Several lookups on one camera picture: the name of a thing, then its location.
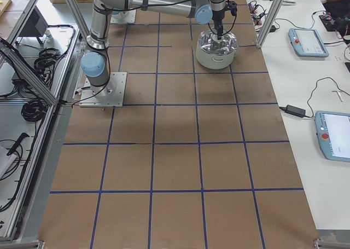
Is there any glass pot lid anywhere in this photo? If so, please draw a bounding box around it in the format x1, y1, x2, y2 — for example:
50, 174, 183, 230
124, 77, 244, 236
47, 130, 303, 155
197, 30, 238, 55

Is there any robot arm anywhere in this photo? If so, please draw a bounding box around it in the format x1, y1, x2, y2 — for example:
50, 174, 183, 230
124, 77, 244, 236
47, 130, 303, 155
86, 0, 237, 52

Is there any aluminium frame rail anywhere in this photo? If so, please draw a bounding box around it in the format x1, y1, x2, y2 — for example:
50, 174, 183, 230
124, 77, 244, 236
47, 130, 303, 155
1, 38, 58, 105

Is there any blue teach pendant near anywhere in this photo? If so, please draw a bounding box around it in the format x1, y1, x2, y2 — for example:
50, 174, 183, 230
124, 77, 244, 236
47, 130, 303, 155
314, 111, 349, 162

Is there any blue teach pendant far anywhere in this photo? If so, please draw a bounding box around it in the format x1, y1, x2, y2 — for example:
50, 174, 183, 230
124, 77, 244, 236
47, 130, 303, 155
288, 28, 329, 58

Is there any black cable bundle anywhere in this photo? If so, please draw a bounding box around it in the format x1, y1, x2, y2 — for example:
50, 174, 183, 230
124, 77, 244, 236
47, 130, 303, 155
21, 99, 44, 123

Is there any blue teach pendant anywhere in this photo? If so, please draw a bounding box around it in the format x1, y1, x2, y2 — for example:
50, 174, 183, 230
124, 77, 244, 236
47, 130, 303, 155
288, 28, 329, 58
314, 111, 349, 162

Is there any aluminium frame post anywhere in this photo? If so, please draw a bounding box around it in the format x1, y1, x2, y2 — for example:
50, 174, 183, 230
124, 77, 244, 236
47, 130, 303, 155
256, 0, 284, 48

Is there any pale green steel pot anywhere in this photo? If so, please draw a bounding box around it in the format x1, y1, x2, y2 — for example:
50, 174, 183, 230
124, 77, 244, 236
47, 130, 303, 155
196, 45, 236, 70

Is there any black power brick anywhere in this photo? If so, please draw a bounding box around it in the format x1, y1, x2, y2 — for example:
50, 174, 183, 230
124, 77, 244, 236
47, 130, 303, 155
285, 105, 306, 118

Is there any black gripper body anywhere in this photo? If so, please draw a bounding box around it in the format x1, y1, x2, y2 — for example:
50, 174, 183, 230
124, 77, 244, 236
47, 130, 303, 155
212, 0, 237, 27

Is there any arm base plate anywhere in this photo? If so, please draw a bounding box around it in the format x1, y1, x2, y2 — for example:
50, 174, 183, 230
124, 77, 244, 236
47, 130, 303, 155
110, 10, 136, 25
78, 72, 127, 107

